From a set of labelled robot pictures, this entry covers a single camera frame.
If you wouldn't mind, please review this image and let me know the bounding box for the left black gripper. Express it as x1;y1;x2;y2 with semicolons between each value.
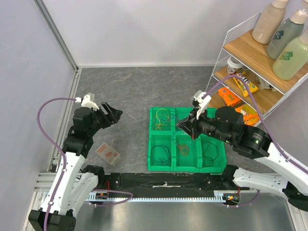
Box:
87;101;123;136

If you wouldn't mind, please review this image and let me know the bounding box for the orange cable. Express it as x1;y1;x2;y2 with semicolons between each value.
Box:
177;141;191;156

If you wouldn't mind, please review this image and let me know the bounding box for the yellow cable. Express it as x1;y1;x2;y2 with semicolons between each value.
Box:
153;108;171;131

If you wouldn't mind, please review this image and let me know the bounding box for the dark navy cable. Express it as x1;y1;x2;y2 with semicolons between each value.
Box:
150;145;171;167

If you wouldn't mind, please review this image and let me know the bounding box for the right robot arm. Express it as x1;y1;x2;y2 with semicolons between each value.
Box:
176;106;308;211

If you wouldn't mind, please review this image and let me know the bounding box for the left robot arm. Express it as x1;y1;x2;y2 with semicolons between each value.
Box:
28;102;123;231

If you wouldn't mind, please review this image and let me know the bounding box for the green six-compartment bin tray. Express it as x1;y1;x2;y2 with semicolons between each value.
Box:
148;107;227;174

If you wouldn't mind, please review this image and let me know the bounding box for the transparent red printed card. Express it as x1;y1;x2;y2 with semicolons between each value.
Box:
95;142;120;165

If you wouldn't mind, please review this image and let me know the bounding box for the orange snack box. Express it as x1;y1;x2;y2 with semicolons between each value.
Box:
218;87;244;108

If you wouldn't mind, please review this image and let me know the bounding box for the orange yellow sponge pack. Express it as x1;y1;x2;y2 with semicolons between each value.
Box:
235;104;260;126

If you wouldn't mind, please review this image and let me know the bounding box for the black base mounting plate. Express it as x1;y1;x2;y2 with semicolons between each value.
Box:
95;173;238;198

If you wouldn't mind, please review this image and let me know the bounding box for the yellow candy bag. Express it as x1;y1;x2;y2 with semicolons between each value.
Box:
232;71;258;97

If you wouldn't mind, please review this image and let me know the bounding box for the white paper cup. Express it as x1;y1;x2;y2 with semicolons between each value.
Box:
227;56;243;75

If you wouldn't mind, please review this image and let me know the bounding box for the white small pouch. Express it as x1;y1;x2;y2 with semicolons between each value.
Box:
256;75;278;92

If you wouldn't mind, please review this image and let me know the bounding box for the light green pump bottle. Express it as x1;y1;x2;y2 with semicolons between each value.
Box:
272;29;308;80

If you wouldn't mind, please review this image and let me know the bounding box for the beige pump bottle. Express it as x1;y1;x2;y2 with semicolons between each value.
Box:
252;0;289;44

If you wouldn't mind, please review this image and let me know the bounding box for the grey-green pump bottle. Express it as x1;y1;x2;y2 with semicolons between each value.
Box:
267;0;308;60

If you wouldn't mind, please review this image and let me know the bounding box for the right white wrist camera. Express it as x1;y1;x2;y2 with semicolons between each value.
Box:
192;90;211;120

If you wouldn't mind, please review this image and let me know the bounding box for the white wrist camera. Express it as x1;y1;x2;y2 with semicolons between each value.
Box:
75;93;99;111
192;90;211;120

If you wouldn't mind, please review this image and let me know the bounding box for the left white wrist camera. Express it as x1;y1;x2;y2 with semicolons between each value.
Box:
75;93;99;111

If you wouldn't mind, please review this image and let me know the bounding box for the white wire shelf rack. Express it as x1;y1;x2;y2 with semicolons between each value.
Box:
206;14;308;126

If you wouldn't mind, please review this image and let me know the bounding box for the grey slotted cable duct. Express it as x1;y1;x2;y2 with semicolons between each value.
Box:
85;191;240;205

